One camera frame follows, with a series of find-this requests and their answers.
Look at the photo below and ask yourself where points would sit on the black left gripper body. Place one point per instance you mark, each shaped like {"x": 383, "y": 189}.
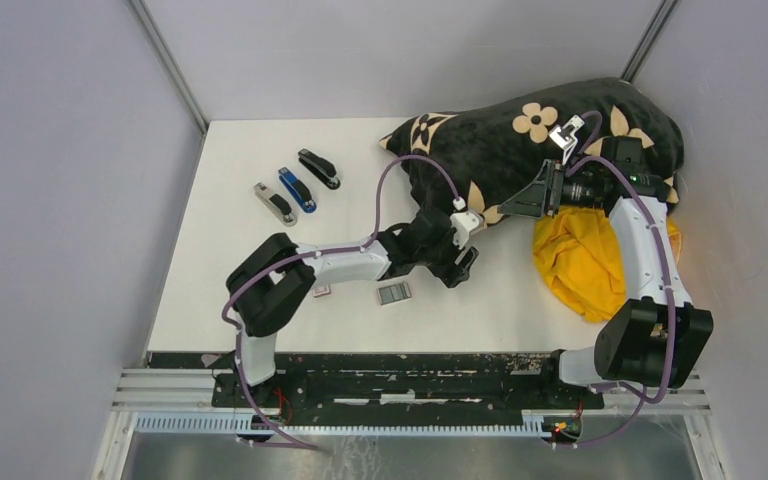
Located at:
{"x": 441, "y": 260}

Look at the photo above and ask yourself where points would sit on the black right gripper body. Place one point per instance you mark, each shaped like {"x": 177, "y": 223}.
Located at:
{"x": 579, "y": 191}

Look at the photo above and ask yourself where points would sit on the staple box with staples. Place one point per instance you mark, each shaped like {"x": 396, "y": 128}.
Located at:
{"x": 394, "y": 293}

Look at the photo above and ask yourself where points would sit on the red white staple box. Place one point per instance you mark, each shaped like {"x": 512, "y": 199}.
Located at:
{"x": 321, "y": 291}

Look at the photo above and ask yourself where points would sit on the black stapler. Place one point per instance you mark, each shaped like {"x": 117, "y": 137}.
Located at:
{"x": 321, "y": 168}

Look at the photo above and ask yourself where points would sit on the blue stapler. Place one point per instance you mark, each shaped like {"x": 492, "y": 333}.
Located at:
{"x": 298, "y": 190}

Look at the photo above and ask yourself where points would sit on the beige stapler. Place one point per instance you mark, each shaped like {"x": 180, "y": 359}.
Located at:
{"x": 276, "y": 203}

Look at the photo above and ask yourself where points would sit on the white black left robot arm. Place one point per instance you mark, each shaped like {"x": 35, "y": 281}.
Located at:
{"x": 267, "y": 289}

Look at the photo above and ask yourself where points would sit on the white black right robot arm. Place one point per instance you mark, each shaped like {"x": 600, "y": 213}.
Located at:
{"x": 655, "y": 339}

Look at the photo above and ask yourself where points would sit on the yellow crumpled cloth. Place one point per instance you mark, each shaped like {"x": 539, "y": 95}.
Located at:
{"x": 577, "y": 255}

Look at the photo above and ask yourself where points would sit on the black floral plush pillow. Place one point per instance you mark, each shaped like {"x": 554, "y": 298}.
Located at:
{"x": 488, "y": 154}

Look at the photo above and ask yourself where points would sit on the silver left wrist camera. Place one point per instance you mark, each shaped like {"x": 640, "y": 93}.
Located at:
{"x": 465, "y": 222}

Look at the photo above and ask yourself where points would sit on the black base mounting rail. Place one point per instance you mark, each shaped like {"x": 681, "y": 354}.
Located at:
{"x": 417, "y": 390}

